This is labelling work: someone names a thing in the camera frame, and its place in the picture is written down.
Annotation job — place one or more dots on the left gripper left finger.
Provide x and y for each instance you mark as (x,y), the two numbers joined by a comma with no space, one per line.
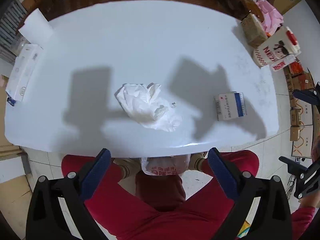
(45,218)

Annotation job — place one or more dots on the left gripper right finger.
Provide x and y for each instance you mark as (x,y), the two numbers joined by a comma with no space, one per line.
(272,219)

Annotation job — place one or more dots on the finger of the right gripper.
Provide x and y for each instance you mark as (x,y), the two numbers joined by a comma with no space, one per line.
(307,178)
(310,96)

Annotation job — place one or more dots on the white blue medicine box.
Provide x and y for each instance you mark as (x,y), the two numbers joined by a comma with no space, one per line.
(230,106)

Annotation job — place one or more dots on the white plastic trash bag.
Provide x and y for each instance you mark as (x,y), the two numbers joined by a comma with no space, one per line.
(165,166)

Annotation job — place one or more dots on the white tissue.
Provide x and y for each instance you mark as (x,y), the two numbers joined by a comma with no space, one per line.
(144,105)

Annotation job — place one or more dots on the cardboard boxes on floor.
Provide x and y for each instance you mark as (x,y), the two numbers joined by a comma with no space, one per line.
(304,117)

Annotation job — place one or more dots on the Nezha popcorn bucket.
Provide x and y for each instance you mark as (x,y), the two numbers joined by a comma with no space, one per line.
(278,51)

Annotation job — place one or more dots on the brown cardboard tissue box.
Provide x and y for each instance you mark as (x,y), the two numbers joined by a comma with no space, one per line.
(253,30)

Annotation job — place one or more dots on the pink cloth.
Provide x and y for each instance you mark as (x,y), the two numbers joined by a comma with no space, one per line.
(272,17)

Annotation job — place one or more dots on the red trousers legs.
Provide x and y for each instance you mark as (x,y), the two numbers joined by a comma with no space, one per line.
(130,204)

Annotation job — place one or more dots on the white tissue box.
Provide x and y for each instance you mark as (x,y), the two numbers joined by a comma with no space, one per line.
(23,68)

